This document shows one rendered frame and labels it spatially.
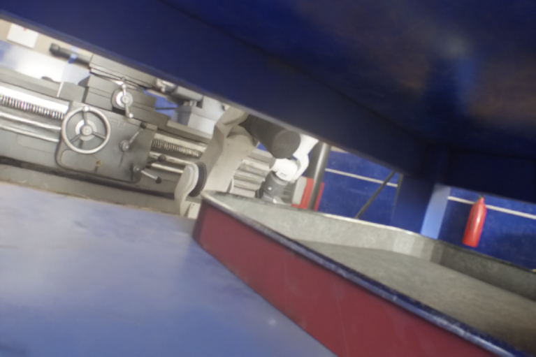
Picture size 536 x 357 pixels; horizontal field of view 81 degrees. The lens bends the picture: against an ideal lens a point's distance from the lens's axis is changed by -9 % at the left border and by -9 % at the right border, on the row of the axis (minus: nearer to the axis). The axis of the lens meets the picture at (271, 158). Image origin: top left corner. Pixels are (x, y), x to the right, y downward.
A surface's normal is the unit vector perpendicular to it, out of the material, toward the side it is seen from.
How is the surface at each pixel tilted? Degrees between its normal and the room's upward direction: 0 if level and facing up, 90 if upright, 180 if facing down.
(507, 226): 90
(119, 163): 90
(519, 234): 90
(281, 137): 113
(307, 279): 90
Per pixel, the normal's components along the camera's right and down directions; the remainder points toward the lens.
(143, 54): 0.58, 0.14
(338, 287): -0.77, -0.24
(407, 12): -0.27, 0.96
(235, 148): 0.45, 0.55
